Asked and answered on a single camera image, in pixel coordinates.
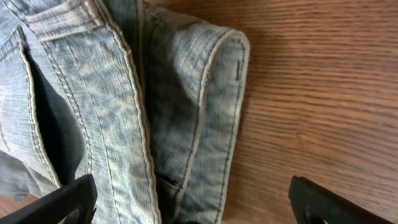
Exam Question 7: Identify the light blue denim shorts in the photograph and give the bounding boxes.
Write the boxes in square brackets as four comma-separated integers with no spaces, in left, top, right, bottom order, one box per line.
[1,0,250,223]

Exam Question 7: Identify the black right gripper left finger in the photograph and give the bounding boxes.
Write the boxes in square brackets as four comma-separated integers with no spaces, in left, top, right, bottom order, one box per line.
[1,174,98,224]

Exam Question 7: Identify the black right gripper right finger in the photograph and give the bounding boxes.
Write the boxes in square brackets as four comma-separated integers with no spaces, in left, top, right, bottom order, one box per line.
[289,176,392,224]

